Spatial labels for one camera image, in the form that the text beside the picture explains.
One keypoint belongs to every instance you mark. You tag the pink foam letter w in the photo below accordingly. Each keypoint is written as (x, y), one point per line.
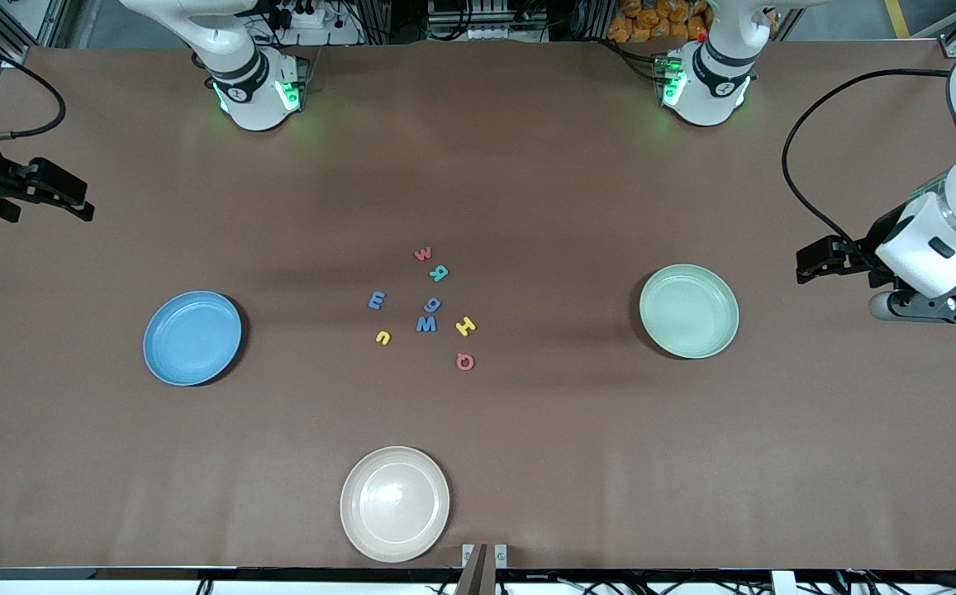
(422, 254)

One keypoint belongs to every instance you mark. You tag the yellow foam letter H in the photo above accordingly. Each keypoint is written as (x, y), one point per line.
(465, 326)

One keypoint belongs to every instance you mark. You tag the teal foam letter R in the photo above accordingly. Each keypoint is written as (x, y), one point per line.
(439, 273)

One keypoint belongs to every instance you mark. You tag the blue foam letter g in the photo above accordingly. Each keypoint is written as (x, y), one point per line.
(432, 305)

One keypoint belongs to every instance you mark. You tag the red foam letter Q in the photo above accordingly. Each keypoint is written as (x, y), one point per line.
(458, 361)

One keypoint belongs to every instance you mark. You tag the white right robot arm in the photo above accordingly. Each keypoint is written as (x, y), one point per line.
(250, 99)

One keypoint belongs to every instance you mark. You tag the green plate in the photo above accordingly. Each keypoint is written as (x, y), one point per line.
(689, 311)

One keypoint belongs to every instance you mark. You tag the blue plate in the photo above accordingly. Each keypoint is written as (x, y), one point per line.
(192, 339)

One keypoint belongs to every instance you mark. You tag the orange packet pile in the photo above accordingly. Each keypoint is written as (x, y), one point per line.
(651, 21)

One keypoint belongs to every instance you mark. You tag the white power strip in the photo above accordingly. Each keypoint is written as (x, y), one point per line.
(321, 29)

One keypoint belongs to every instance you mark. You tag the blue foam capital letter M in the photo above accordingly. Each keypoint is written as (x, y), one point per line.
(426, 325)

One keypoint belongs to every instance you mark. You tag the metal equipment rack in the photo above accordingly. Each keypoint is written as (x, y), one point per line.
(486, 21)

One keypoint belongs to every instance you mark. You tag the beige plate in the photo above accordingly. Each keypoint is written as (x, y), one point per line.
(395, 504)

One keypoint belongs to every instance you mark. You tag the small grey metal bracket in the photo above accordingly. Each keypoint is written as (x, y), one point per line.
(467, 555)
(500, 555)

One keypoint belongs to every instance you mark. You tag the brown camera mount post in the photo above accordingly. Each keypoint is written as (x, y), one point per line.
(473, 574)

